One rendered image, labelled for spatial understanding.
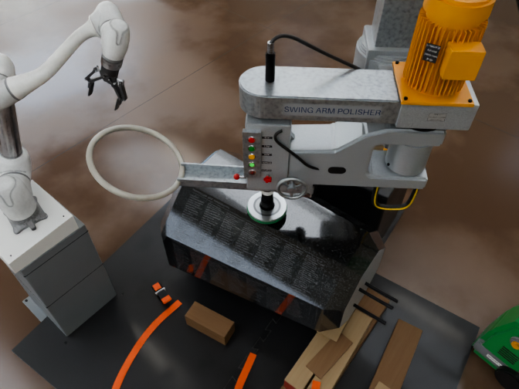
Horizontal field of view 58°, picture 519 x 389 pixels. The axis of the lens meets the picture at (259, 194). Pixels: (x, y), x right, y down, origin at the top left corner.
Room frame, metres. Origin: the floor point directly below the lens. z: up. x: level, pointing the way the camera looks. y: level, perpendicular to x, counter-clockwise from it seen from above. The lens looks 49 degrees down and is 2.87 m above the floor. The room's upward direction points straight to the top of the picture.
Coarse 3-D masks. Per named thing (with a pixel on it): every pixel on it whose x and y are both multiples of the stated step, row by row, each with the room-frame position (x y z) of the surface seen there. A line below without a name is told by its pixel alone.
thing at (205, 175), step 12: (192, 168) 1.71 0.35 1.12; (204, 168) 1.71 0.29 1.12; (216, 168) 1.71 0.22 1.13; (228, 168) 1.70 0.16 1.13; (240, 168) 1.70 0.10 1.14; (180, 180) 1.60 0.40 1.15; (192, 180) 1.60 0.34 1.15; (204, 180) 1.60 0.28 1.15; (216, 180) 1.61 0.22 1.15; (228, 180) 1.65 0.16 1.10; (240, 180) 1.65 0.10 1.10; (300, 192) 1.57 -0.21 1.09; (312, 192) 1.57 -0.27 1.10
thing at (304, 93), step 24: (264, 72) 1.70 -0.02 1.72; (288, 72) 1.70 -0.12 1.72; (312, 72) 1.70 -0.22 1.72; (336, 72) 1.70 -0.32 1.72; (360, 72) 1.70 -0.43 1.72; (384, 72) 1.70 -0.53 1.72; (240, 96) 1.61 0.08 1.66; (264, 96) 1.54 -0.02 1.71; (288, 96) 1.53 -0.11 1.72; (312, 96) 1.53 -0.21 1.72; (336, 96) 1.53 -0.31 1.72; (360, 96) 1.53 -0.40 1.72; (384, 96) 1.53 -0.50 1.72; (336, 120) 1.52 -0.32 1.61; (360, 120) 1.51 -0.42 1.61; (384, 120) 1.51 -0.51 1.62; (408, 120) 1.49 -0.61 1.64; (432, 120) 1.48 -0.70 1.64; (456, 120) 1.48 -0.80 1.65
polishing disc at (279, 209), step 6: (258, 192) 1.74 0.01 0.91; (252, 198) 1.69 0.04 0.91; (258, 198) 1.69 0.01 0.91; (276, 198) 1.69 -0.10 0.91; (282, 198) 1.69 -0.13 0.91; (252, 204) 1.65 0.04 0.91; (258, 204) 1.65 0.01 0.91; (276, 204) 1.65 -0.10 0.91; (282, 204) 1.65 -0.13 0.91; (252, 210) 1.61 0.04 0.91; (258, 210) 1.61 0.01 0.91; (276, 210) 1.61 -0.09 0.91; (282, 210) 1.61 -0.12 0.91; (252, 216) 1.57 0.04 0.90; (258, 216) 1.56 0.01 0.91; (264, 216) 1.56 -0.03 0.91; (270, 216) 1.56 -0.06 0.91; (276, 216) 1.56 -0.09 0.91; (282, 216) 1.57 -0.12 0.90
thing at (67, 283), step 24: (72, 240) 1.51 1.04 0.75; (48, 264) 1.38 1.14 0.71; (72, 264) 1.47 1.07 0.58; (96, 264) 1.56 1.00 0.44; (24, 288) 1.52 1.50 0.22; (48, 288) 1.33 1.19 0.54; (72, 288) 1.42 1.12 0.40; (96, 288) 1.51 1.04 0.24; (48, 312) 1.31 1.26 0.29; (72, 312) 1.36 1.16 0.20; (96, 312) 1.46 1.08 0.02
